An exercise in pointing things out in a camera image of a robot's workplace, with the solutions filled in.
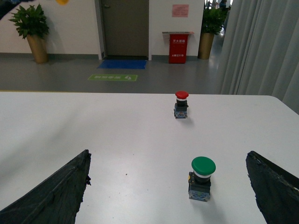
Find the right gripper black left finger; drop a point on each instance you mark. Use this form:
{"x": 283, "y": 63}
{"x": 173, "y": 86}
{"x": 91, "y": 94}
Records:
{"x": 54, "y": 201}

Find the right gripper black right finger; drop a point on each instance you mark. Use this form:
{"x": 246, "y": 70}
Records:
{"x": 276, "y": 190}

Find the yellow push button switch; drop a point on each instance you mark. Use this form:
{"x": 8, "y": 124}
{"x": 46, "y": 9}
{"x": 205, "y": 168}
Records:
{"x": 62, "y": 2}

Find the grey curtain right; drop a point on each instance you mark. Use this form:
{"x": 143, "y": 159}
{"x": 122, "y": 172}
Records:
{"x": 260, "y": 53}

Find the blue floor mat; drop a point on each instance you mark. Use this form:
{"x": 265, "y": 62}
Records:
{"x": 123, "y": 64}

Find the right potted plant gold pot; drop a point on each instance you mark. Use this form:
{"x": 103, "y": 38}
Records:
{"x": 212, "y": 22}

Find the potted plant gold pot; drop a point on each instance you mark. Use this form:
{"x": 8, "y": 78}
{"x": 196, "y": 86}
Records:
{"x": 212, "y": 22}
{"x": 31, "y": 24}

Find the left potted plant gold pot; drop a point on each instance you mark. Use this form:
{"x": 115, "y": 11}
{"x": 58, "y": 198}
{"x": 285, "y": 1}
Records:
{"x": 31, "y": 24}

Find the red fire extinguisher box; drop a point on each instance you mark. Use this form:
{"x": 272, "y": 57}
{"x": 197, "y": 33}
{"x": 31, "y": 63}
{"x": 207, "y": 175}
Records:
{"x": 178, "y": 46}

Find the grey door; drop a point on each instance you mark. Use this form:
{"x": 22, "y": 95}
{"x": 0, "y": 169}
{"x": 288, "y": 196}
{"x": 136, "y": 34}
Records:
{"x": 126, "y": 27}

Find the green push button switch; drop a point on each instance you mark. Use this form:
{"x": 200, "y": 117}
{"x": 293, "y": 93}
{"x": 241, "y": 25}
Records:
{"x": 199, "y": 179}

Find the red push button switch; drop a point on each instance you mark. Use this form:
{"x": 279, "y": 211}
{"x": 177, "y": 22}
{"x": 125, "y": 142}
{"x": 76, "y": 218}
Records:
{"x": 180, "y": 107}

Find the pink wall notice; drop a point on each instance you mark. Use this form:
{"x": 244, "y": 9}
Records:
{"x": 180, "y": 10}

